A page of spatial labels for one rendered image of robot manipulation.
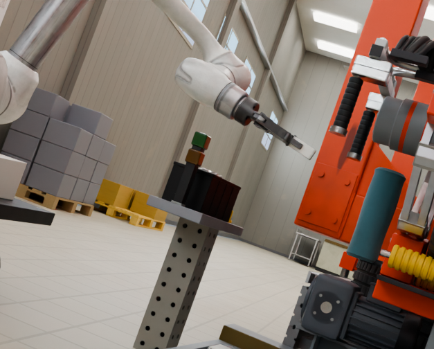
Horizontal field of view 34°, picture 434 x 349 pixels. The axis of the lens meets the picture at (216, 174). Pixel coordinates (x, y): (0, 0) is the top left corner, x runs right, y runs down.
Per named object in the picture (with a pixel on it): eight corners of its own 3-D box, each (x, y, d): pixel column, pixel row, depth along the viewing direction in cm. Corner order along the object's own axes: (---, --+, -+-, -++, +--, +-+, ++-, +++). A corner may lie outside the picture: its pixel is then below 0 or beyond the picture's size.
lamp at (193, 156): (196, 165, 199) (201, 151, 199) (183, 160, 201) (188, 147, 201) (201, 167, 203) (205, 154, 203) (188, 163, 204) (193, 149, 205)
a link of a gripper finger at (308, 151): (294, 136, 192) (294, 136, 192) (316, 150, 190) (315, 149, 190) (288, 145, 192) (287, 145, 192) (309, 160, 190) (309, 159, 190)
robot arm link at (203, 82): (224, 81, 191) (243, 77, 203) (178, 51, 195) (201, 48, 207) (207, 115, 196) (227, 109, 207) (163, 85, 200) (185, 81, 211)
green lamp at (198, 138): (203, 147, 199) (208, 134, 200) (190, 143, 201) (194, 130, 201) (207, 151, 203) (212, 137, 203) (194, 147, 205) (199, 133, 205)
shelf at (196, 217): (199, 224, 196) (203, 213, 197) (145, 203, 202) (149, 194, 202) (241, 237, 237) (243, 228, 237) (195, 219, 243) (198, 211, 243)
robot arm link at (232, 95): (237, 86, 202) (254, 98, 201) (218, 113, 203) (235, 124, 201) (230, 78, 194) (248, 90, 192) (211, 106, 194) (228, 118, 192)
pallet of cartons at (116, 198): (112, 212, 1034) (122, 185, 1036) (163, 231, 1017) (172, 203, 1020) (81, 206, 916) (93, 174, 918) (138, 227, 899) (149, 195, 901)
